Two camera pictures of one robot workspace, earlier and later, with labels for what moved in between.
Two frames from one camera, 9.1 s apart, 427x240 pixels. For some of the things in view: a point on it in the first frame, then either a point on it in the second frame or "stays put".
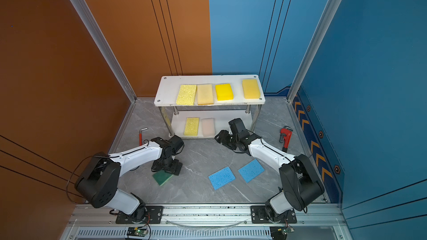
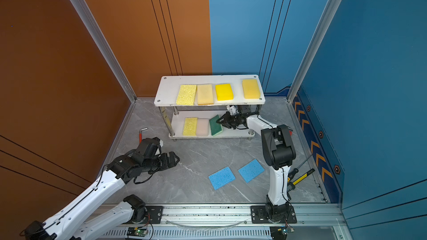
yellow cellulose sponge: x=191 y=126 stays put
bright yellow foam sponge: x=224 y=92 stays put
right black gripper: x=223 y=134 -> x=223 y=121
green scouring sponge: x=162 y=176 -> x=216 y=128
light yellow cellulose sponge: x=186 y=95 stays put
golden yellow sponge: x=251 y=89 stays put
